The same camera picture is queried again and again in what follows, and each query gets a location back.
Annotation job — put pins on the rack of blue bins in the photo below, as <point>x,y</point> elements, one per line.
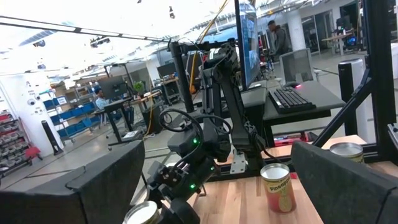
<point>77,110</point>

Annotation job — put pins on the tall orange pineapple can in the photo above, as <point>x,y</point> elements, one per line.
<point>280,193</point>

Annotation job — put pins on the tall olive label can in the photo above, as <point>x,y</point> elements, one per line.
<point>141,214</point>

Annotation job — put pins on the computer mouse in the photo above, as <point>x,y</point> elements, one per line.
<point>292,84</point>

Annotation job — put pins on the grey mesh chair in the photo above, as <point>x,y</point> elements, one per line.
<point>297,65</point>

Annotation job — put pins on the black background monitor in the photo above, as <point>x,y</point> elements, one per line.
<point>113,87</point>

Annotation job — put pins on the black keyboard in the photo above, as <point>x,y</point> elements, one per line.
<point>289,99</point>

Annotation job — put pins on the black background desk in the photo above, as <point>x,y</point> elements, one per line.
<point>116,104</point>

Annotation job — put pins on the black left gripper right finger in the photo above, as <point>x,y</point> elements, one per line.
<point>348,193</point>

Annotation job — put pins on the person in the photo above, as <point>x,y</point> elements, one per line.
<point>101,101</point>
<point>280,40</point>

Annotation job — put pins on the red stool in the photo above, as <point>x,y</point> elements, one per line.
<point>32,152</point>

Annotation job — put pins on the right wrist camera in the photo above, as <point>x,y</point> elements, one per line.
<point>183,141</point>

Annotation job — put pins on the black tower fan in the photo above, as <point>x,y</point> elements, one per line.
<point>51,137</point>

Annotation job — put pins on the white and black tower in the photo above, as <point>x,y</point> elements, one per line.
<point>357,93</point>

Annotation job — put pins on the operator computer monitor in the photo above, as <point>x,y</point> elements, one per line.
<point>248,46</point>

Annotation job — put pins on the rack of small bins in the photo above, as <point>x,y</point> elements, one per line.
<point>12,143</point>

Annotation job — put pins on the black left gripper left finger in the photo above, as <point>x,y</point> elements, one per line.
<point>93,199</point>

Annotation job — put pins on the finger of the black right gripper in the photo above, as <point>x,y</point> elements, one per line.
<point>183,214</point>

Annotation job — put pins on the small green plant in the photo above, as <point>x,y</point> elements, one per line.
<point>139,87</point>

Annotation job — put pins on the black boom stand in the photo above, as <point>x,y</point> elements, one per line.
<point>183,81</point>

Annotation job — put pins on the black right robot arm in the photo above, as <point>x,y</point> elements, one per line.
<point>236,118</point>

